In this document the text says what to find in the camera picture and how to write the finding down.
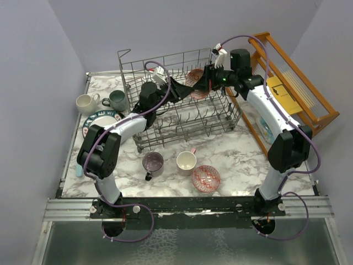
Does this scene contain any dark green mug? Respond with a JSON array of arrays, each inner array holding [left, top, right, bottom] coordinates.
[[102, 90, 127, 112]]

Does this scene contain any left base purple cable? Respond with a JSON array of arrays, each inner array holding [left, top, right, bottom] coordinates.
[[100, 204, 155, 243]]

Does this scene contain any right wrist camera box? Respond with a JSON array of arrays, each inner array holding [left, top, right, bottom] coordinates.
[[212, 43, 227, 68]]

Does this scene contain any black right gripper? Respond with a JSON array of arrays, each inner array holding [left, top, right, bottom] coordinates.
[[194, 62, 238, 92]]

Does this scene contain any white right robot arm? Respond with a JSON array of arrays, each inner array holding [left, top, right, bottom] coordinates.
[[193, 47, 312, 216]]

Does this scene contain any wooden dish drying rack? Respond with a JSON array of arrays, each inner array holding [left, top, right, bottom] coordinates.
[[224, 31, 340, 161]]

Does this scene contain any cream mug pink handle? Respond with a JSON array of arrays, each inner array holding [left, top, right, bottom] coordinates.
[[176, 148, 197, 176]]

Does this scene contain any red patterned bowl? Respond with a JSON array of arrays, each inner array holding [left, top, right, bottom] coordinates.
[[192, 165, 221, 193], [184, 68, 209, 100]]

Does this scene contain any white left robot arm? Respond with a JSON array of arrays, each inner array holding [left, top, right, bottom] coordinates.
[[77, 77, 194, 218]]

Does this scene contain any cream mug at left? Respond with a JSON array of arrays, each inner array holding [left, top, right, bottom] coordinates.
[[76, 93, 100, 116]]

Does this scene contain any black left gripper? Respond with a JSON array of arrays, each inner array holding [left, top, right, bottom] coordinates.
[[151, 77, 193, 112]]

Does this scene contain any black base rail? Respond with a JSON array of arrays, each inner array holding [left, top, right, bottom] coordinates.
[[90, 196, 285, 229]]

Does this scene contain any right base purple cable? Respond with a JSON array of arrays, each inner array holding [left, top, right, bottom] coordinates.
[[252, 192, 311, 241]]

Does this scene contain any grey wire dish rack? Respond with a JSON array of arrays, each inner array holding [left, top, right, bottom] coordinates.
[[117, 49, 242, 152]]

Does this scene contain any round plate dark lettered rim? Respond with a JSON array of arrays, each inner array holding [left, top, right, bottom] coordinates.
[[82, 110, 125, 138]]

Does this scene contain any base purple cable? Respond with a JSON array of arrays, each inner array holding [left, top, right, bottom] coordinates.
[[100, 204, 155, 243], [252, 192, 311, 241]]

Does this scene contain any blue patterned clear dish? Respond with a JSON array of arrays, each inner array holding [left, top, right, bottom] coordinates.
[[255, 116, 274, 144]]

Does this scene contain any purple mug black handle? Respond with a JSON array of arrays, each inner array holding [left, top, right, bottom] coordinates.
[[142, 152, 164, 181]]

